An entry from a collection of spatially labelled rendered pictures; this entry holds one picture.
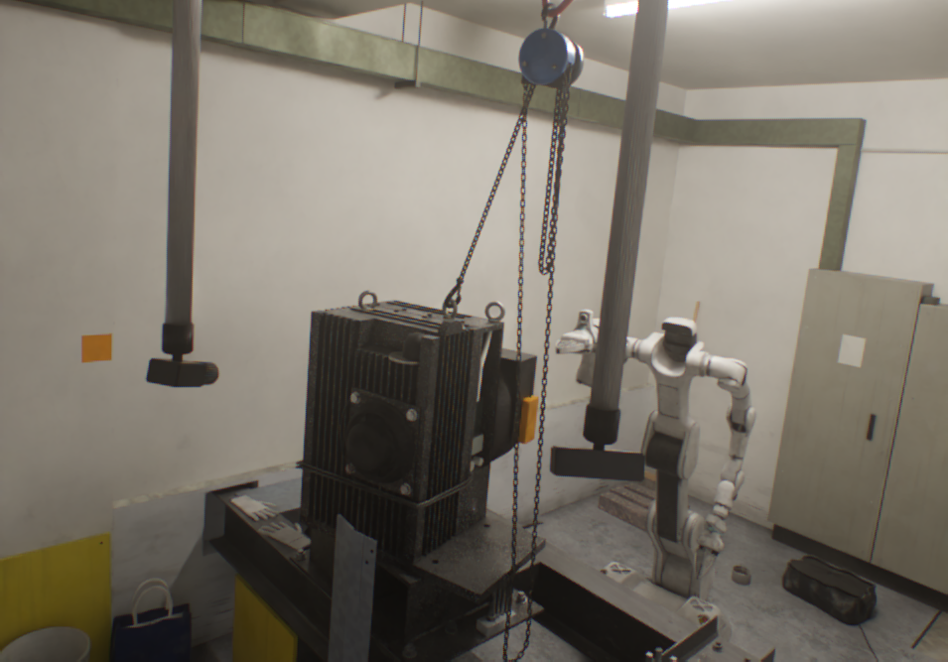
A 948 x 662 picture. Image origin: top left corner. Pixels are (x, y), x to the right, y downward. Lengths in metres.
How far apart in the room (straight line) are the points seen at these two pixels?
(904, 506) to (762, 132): 2.36
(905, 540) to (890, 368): 0.95
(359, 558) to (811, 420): 3.24
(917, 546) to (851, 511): 0.36
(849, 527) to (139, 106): 4.27
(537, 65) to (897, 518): 3.49
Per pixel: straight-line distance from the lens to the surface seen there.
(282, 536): 2.90
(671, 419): 3.02
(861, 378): 4.58
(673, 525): 3.32
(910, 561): 4.75
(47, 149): 2.74
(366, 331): 2.25
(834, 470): 4.73
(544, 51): 2.01
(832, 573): 4.51
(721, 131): 5.08
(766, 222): 4.98
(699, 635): 2.57
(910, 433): 4.56
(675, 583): 3.68
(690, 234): 5.23
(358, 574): 2.16
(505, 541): 2.46
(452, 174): 3.65
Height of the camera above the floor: 2.05
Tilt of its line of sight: 9 degrees down
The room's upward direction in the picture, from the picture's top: 5 degrees clockwise
